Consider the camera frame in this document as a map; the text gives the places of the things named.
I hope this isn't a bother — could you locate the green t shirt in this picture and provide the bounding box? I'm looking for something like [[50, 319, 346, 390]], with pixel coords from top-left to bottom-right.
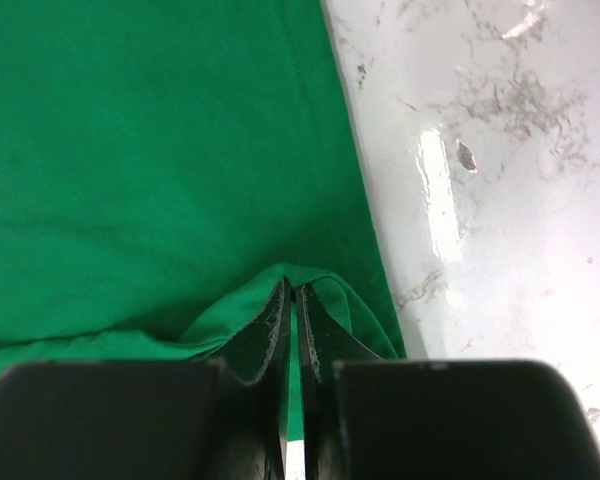
[[0, 0, 409, 446]]

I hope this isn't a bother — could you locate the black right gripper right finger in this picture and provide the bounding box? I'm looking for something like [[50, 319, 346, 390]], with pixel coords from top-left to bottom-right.
[[295, 285, 600, 479]]

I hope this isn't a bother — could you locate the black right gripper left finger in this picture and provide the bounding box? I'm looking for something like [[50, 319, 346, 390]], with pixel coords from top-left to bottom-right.
[[0, 280, 292, 479]]

